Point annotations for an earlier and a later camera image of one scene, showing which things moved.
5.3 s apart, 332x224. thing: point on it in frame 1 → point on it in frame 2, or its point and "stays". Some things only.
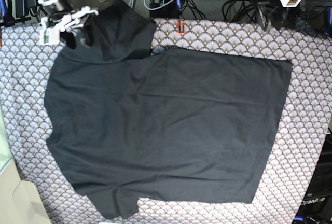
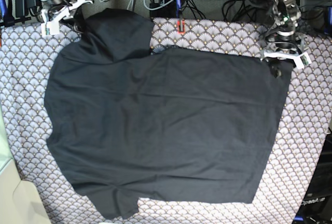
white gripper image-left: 51,35 → 52,27
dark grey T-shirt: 125,123 stays
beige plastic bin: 20,201 stays
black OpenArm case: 316,208 stays
